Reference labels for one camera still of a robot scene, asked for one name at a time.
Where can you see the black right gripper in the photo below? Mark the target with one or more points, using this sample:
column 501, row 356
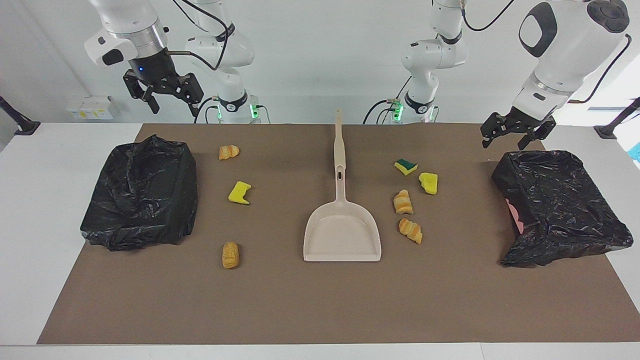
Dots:
column 152, row 70

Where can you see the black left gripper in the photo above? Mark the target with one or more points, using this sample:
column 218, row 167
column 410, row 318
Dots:
column 527, row 124

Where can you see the small toy croissant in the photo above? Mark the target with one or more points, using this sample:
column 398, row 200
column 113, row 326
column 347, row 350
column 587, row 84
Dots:
column 229, row 152

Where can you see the yellow sponge chunk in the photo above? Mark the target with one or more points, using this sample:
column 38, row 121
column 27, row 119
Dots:
column 429, row 183

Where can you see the green and yellow sponge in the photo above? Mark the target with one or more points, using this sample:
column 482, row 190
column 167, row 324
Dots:
column 406, row 167

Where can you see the notched yellow sponge piece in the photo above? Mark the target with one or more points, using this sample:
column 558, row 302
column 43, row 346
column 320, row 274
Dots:
column 239, row 194

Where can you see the striped toy croissant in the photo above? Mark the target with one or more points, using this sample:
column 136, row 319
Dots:
column 403, row 202
column 410, row 230

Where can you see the beige brush black bristles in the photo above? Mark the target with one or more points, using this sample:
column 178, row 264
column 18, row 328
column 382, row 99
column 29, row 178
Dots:
column 339, row 140

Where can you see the beige plastic dustpan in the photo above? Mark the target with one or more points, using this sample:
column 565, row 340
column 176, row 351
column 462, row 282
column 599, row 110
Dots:
column 342, row 235

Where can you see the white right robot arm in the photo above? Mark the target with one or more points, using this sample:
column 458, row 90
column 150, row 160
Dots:
column 225, row 47

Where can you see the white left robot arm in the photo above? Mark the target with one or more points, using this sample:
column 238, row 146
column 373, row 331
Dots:
column 565, row 40

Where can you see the black bag lined pink bin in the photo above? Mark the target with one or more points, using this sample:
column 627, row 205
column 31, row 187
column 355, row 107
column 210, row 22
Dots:
column 560, row 210

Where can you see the blue object at table edge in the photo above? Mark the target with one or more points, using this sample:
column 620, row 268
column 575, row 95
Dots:
column 636, row 152

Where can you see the brown toy bread roll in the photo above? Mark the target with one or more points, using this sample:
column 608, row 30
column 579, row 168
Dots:
column 230, row 255

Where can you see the brown table mat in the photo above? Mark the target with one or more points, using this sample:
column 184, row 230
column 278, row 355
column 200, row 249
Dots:
column 320, row 300

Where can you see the white wall socket box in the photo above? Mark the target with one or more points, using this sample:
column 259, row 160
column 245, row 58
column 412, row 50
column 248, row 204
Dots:
column 90, row 109

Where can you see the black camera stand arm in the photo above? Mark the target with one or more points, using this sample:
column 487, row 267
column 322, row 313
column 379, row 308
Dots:
column 607, row 131
column 25, row 127

